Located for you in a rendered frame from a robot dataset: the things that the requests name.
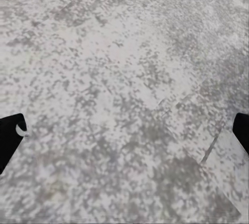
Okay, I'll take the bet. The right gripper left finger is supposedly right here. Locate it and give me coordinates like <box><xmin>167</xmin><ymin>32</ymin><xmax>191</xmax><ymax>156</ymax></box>
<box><xmin>0</xmin><ymin>114</ymin><xmax>31</xmax><ymax>174</ymax></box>

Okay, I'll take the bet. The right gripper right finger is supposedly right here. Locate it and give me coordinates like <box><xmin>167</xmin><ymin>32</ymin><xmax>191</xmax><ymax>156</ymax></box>
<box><xmin>232</xmin><ymin>113</ymin><xmax>249</xmax><ymax>155</ymax></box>

